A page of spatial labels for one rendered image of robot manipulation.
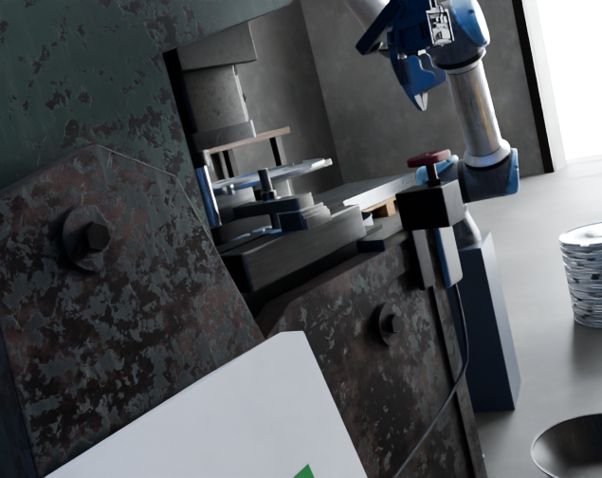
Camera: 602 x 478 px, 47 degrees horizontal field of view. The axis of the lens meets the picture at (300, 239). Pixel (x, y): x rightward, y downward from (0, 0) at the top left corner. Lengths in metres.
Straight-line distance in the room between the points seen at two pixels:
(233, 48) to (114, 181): 0.48
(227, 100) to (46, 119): 0.43
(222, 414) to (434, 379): 0.55
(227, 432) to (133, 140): 0.40
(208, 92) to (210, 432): 0.58
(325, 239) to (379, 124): 5.44
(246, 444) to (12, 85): 0.52
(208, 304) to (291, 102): 5.67
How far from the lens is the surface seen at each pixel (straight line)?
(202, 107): 1.20
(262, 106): 6.24
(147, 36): 1.01
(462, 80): 1.69
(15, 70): 0.89
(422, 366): 1.31
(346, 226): 1.19
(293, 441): 0.99
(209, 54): 1.20
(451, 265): 1.37
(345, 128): 6.79
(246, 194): 1.24
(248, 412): 0.94
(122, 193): 0.85
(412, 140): 6.41
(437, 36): 1.18
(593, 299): 2.42
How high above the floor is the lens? 0.87
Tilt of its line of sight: 9 degrees down
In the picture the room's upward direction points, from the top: 14 degrees counter-clockwise
